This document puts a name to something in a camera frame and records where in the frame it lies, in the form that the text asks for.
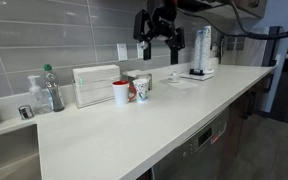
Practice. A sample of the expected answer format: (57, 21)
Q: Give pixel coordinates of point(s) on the tall patterned cup stack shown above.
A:
(206, 46)
(197, 50)

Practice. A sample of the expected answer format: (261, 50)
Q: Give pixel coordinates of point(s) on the red and white mug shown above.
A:
(120, 93)

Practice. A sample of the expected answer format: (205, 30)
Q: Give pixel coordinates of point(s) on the metal napkin holder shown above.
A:
(127, 76)

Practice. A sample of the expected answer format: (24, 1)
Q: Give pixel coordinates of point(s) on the white square tile mat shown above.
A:
(202, 77)

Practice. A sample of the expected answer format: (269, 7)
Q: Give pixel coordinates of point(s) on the clear bottle green cap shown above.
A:
(55, 96)

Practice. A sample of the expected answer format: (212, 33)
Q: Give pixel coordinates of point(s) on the clear folded towel dispenser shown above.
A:
(94, 86)

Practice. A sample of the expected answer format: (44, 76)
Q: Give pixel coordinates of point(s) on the white napkin under dish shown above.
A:
(187, 84)

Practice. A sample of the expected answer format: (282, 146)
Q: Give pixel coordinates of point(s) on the white light switch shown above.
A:
(122, 52)

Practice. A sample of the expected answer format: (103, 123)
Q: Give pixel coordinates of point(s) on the small black block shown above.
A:
(195, 71)

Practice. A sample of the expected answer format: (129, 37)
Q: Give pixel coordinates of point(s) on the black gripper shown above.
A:
(162, 23)

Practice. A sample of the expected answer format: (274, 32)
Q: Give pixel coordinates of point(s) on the chrome round counter cap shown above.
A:
(26, 112)

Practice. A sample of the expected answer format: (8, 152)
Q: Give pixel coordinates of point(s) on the clear soap pump bottle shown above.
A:
(39, 100)

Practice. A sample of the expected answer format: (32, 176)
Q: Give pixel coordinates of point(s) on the patterned paper cup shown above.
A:
(140, 90)

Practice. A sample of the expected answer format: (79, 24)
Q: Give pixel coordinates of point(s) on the dark wood cabinet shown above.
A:
(237, 133)

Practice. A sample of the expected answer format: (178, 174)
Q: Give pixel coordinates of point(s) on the small white dish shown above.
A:
(174, 78)

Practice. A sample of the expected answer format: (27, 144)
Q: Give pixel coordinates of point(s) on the stainless steel dishwasher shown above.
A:
(197, 146)

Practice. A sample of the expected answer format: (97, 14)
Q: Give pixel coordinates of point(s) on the undermount kitchen sink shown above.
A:
(10, 153)

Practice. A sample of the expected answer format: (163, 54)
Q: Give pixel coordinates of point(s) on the white wall outlet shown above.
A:
(139, 50)

